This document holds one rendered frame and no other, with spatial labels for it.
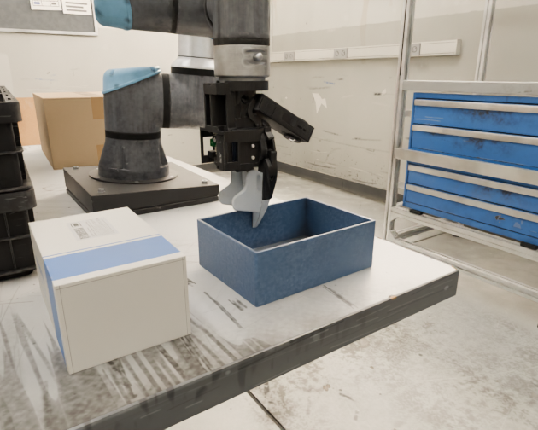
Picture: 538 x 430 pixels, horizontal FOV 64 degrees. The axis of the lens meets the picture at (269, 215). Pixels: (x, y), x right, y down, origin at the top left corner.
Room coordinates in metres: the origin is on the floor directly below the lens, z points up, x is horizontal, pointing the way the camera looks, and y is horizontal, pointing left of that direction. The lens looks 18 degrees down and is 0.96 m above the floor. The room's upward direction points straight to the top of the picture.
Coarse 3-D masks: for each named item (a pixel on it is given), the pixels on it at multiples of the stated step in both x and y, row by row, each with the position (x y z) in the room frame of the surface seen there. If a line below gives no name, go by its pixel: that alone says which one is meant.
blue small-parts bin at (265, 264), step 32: (224, 224) 0.59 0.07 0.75; (288, 224) 0.66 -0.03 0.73; (320, 224) 0.65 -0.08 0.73; (352, 224) 0.60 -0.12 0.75; (224, 256) 0.51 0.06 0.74; (256, 256) 0.45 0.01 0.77; (288, 256) 0.48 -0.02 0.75; (320, 256) 0.51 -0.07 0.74; (352, 256) 0.54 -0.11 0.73; (256, 288) 0.45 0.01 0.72; (288, 288) 0.48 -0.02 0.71
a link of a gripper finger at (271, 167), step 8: (272, 152) 0.59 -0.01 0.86; (264, 160) 0.59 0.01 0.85; (272, 160) 0.59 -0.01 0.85; (264, 168) 0.59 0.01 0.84; (272, 168) 0.59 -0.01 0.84; (264, 176) 0.59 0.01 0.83; (272, 176) 0.59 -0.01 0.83; (264, 184) 0.60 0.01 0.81; (272, 184) 0.60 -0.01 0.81; (264, 192) 0.60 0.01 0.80; (272, 192) 0.60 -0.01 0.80
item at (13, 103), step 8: (0, 96) 0.77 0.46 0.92; (8, 96) 0.66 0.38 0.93; (0, 104) 0.53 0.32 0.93; (8, 104) 0.53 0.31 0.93; (16, 104) 0.54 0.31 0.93; (0, 112) 0.52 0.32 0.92; (8, 112) 0.53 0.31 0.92; (16, 112) 0.54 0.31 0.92; (0, 120) 0.52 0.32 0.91; (8, 120) 0.53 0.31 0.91; (16, 120) 0.54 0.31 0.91
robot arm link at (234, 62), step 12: (216, 48) 0.60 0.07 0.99; (228, 48) 0.58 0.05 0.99; (240, 48) 0.58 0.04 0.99; (252, 48) 0.58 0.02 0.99; (264, 48) 0.59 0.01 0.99; (216, 60) 0.60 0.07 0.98; (228, 60) 0.58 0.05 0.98; (240, 60) 0.58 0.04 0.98; (252, 60) 0.59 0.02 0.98; (264, 60) 0.60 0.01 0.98; (216, 72) 0.60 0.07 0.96; (228, 72) 0.58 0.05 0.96; (240, 72) 0.58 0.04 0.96; (252, 72) 0.58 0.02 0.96; (264, 72) 0.59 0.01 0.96
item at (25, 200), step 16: (16, 192) 0.53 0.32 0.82; (32, 192) 0.54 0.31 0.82; (0, 208) 0.52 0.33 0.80; (16, 208) 0.52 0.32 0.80; (0, 224) 0.52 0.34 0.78; (16, 224) 0.53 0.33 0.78; (0, 240) 0.52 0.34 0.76; (16, 240) 0.53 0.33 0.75; (0, 256) 0.52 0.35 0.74; (16, 256) 0.53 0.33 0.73; (32, 256) 0.54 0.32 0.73; (0, 272) 0.52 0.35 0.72; (16, 272) 0.52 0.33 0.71
